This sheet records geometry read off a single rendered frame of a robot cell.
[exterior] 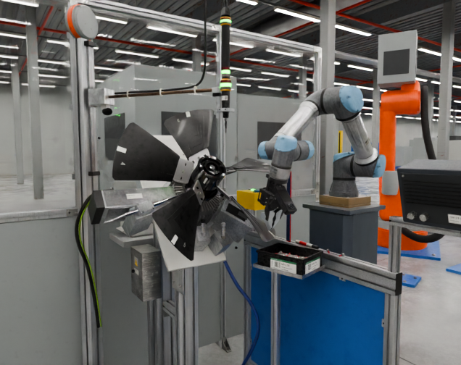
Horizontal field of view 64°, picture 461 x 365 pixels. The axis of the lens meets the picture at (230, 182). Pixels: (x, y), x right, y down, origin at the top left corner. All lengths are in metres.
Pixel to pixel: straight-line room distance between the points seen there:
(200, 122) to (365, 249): 1.05
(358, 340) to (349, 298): 0.16
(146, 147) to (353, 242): 1.10
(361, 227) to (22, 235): 1.63
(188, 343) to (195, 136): 0.88
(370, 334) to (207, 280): 1.16
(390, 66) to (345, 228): 3.66
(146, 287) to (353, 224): 1.02
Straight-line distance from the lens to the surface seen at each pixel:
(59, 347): 2.23
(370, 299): 1.55
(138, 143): 1.42
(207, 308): 2.49
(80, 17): 1.95
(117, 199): 1.41
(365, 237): 2.02
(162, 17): 2.28
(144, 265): 1.71
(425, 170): 1.27
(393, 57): 5.35
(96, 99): 1.83
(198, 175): 1.41
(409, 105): 5.35
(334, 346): 1.75
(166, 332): 1.93
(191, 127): 1.62
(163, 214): 1.23
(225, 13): 1.60
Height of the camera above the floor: 1.28
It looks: 5 degrees down
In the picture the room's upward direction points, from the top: straight up
